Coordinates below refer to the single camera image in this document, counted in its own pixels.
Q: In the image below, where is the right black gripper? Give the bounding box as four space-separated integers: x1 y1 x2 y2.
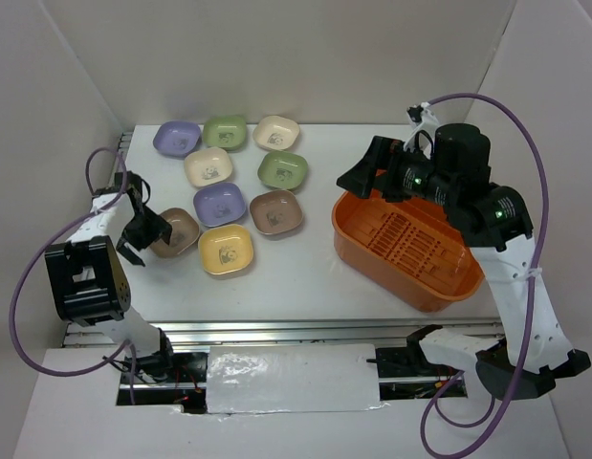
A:
335 134 456 206

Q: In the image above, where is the brown plate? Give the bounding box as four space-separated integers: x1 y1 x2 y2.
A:
149 208 201 258
250 189 304 236

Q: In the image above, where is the purple plate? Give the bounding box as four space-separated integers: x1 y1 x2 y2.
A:
152 120 202 159
193 182 247 228

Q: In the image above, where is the yellow plate front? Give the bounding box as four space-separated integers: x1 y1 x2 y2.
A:
198 224 254 275

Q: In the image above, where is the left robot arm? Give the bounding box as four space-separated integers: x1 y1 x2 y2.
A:
44 171 178 383

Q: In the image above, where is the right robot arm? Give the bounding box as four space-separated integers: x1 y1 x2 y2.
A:
337 123 591 401

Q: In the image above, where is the orange plastic bin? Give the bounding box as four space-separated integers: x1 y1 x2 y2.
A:
332 191 484 314

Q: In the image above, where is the green plate middle right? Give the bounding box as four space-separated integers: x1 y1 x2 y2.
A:
257 151 309 190

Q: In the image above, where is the green plate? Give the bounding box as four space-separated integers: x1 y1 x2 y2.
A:
202 116 248 151
257 151 309 190

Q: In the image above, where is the cream plate middle left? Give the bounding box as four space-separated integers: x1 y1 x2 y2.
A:
184 147 233 188

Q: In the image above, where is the cream plate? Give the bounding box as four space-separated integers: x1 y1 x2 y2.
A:
252 115 300 150
184 147 233 188

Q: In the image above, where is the cream plate back right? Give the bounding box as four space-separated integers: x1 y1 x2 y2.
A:
252 115 300 150

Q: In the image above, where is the green plate back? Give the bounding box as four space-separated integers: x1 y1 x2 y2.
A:
202 116 248 151

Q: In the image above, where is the white foil cover sheet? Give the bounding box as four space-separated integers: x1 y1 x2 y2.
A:
206 344 381 415

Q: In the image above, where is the aluminium rail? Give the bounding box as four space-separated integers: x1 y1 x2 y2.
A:
63 318 505 348

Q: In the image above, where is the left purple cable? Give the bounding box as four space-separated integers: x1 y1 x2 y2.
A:
8 146 139 405

